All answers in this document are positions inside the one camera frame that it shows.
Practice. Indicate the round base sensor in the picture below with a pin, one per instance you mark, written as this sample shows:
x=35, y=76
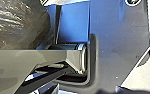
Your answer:
x=132, y=1

